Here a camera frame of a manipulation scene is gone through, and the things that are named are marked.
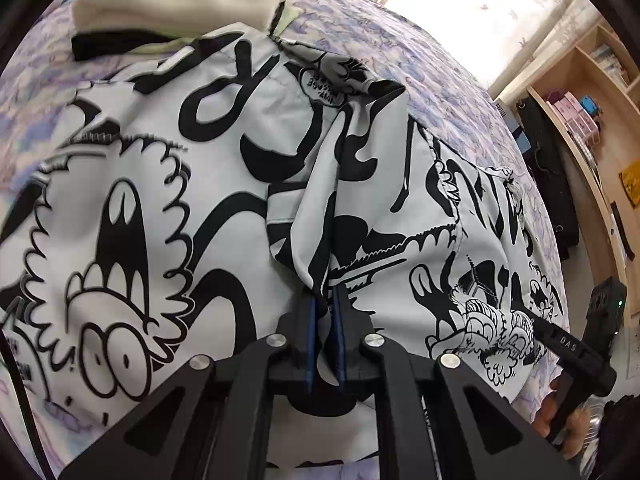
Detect yellow cloth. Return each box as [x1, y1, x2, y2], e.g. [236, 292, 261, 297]
[618, 160, 640, 196]

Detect black bag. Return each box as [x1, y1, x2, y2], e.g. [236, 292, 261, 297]
[515, 95, 583, 261]

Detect row of books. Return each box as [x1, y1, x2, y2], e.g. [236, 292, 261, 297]
[590, 42, 631, 86]

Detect white black graffiti print jacket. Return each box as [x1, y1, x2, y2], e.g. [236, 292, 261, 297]
[0, 20, 568, 480]

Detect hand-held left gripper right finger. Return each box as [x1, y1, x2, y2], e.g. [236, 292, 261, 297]
[331, 284, 583, 480]

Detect person's right hand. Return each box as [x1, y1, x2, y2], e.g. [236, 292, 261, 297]
[532, 377, 598, 461]

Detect wooden shelf unit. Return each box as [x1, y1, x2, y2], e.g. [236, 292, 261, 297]
[487, 20, 640, 311]

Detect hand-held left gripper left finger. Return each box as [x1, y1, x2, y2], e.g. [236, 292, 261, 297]
[57, 296, 320, 480]

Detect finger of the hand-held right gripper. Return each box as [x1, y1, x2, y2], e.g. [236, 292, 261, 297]
[522, 312, 557, 347]

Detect person's right forearm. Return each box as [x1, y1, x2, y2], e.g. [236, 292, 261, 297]
[597, 395, 640, 480]

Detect sheer floral curtain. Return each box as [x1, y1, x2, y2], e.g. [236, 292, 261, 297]
[370, 0, 601, 96]

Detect white cardboard box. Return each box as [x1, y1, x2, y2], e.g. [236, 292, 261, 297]
[492, 99, 516, 128]

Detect purple floral bed sheet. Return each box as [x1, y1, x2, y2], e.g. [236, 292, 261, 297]
[0, 0, 571, 480]

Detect pink drawer boxes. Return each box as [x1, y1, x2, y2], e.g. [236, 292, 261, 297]
[547, 90, 601, 136]

